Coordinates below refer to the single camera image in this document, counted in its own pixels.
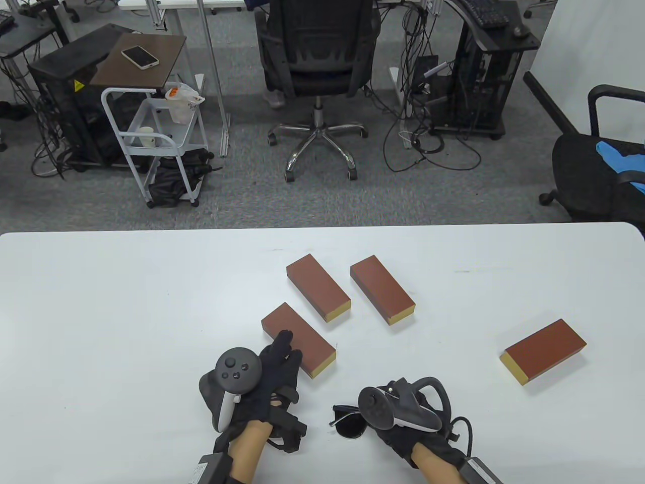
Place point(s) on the person's right hand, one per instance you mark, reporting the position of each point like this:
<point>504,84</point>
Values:
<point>403,441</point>

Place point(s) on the person's left hand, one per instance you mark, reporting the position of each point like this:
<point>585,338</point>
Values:
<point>274,383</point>

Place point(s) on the black sunglasses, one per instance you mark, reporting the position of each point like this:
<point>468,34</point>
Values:
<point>350,426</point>

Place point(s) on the brown storage box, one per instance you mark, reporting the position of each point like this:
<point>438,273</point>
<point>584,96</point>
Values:
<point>380,287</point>
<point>305,330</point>
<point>546,348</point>
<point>315,285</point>

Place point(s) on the person's right forearm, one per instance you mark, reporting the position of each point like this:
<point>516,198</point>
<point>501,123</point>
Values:
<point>433,466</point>

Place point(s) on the person's left forearm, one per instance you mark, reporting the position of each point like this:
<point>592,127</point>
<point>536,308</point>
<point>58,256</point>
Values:
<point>247,454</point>

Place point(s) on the grey VR controller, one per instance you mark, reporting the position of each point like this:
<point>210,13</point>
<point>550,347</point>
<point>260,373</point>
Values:
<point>237,370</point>
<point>375,408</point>

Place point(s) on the black wrist battery pack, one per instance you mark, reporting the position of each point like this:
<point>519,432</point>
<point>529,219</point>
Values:
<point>481,471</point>
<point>211,471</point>

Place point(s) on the black bag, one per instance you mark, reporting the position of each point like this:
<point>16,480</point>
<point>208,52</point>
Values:
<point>169,184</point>

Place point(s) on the white paper cup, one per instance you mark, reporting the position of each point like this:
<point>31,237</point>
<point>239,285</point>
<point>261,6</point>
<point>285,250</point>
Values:
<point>146,137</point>

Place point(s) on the white plastic bag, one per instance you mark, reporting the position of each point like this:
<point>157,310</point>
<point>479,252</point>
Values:
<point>179,108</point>

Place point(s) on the white rolling cart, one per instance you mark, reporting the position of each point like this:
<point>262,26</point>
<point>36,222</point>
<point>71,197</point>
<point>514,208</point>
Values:
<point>151,116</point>

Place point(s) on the black fabric office chair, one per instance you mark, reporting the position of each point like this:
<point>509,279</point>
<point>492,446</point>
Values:
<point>579,171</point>

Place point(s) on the white desk foot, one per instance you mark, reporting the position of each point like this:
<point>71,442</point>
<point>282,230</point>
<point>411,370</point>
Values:
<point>396,80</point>

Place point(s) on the black mesh office chair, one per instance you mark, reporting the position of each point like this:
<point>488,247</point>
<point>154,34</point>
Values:
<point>317,55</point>

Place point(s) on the black floor box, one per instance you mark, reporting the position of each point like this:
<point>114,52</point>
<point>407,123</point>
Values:
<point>425,68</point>

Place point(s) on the white smartphone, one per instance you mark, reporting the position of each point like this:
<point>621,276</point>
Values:
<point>140,56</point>

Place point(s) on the blue cloth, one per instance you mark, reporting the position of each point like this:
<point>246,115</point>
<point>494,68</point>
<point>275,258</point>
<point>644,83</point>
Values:
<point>620,161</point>

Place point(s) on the black computer stand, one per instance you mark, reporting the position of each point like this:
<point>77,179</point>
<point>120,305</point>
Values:
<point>478,91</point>

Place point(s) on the black computer case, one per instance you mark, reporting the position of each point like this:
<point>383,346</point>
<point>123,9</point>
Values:
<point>60,75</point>

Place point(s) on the black keyboard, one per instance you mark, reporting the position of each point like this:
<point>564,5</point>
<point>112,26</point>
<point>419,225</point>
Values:
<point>486,14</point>

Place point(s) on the black computer mouse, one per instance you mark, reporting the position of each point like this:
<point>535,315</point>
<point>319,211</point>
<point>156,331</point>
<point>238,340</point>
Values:
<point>520,32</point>

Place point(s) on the black desk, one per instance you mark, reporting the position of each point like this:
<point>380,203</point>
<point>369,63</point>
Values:
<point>30,33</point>

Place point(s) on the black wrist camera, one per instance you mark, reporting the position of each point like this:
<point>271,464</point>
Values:
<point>292,431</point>

